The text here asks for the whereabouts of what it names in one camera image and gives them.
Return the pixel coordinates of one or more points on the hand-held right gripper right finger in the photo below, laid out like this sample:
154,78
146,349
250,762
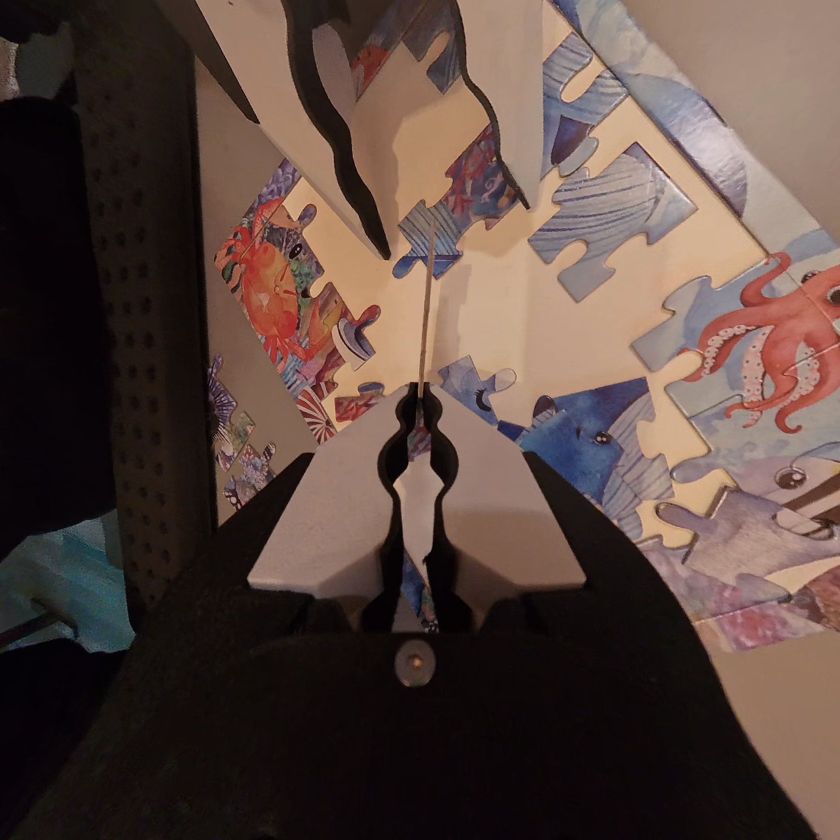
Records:
518,525

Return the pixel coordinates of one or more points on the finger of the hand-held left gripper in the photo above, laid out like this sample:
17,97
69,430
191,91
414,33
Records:
518,79
262,65

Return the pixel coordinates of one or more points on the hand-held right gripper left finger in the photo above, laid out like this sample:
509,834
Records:
315,525

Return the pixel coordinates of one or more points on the whale eyelash puzzle piece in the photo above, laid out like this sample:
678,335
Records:
472,387

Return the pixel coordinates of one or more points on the ocean print puzzle board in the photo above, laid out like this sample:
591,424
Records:
525,315

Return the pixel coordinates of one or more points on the purple and navy puzzle piece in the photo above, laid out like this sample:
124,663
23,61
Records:
735,531

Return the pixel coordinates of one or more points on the pile of loose puzzle pieces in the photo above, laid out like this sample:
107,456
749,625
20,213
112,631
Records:
229,426

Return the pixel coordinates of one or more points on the black perforated pad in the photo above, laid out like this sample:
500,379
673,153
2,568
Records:
151,328

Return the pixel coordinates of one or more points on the person's black clothing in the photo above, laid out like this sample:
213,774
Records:
46,328

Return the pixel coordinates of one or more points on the group of assembled puzzle pieces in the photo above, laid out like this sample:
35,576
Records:
774,328

